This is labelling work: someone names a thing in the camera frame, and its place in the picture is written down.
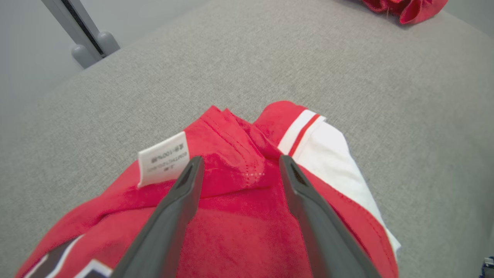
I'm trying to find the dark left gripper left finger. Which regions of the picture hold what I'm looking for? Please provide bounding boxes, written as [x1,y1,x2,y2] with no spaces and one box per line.
[110,156,205,278]

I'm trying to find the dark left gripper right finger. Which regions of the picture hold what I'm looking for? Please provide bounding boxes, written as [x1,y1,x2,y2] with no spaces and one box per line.
[279,154,382,278]

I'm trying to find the red jersey with white sleeves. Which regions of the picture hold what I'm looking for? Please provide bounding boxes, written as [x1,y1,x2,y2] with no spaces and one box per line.
[14,100,402,278]

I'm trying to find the red shorts with white trim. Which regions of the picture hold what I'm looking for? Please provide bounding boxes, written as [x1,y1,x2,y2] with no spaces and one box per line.
[361,0,450,25]

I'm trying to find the grey cylindrical bumper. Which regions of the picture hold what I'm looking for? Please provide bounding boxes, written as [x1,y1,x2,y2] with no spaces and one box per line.
[96,32,120,54]
[71,44,97,69]

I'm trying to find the grey partition post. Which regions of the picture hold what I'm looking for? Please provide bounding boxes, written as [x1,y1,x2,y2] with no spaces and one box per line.
[41,0,107,58]

